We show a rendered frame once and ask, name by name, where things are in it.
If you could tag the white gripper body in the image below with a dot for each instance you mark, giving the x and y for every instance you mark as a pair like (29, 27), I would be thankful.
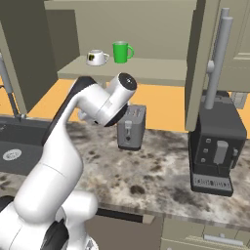
(83, 116)

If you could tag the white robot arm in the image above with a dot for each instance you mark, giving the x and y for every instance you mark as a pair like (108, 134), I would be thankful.
(62, 153)

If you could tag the white mug with dark print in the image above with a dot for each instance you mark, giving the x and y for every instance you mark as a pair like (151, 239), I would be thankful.
(96, 58)

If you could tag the green mug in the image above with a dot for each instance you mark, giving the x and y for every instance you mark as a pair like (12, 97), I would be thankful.
(120, 52)

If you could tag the dark olive cabinet door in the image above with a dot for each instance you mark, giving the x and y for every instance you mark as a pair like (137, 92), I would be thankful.
(29, 55)

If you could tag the closed olive cabinet door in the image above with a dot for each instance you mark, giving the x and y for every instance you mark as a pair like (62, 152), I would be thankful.
(239, 42)

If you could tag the grey toaster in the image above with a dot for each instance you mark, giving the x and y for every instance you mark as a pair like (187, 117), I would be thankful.
(131, 128)

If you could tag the dark grey sink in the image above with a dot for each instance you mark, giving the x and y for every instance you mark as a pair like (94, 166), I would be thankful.
(19, 143)

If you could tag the grey tap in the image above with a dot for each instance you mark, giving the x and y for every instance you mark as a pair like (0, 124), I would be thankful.
(14, 105)

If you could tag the brown cupboard front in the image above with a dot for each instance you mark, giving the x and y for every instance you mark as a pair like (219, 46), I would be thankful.
(127, 236)

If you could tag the black coffee machine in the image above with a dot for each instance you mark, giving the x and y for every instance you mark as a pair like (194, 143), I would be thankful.
(217, 143)

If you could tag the olive drawer front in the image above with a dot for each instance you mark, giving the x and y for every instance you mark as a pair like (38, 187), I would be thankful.
(195, 236)

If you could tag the open olive wall cabinet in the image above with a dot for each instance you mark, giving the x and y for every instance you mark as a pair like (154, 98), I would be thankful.
(153, 29)

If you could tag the white wall socket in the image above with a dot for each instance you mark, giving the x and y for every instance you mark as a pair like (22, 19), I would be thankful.
(239, 100)

